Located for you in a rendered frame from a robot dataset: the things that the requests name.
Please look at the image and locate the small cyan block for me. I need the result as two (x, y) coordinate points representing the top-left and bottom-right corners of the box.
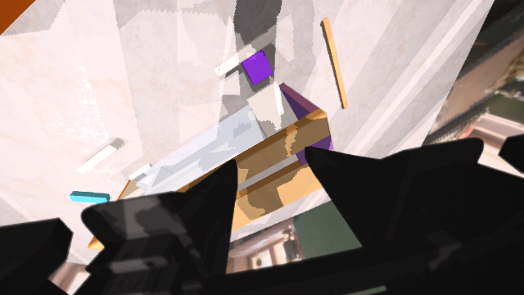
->
(69, 191), (110, 203)

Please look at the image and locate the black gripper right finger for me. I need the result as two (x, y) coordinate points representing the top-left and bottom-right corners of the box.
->
(305, 138), (485, 247)

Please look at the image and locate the purple block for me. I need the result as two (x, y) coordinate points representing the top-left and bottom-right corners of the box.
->
(241, 50), (273, 85)

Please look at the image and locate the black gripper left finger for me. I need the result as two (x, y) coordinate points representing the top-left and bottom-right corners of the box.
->
(80, 159), (238, 278)

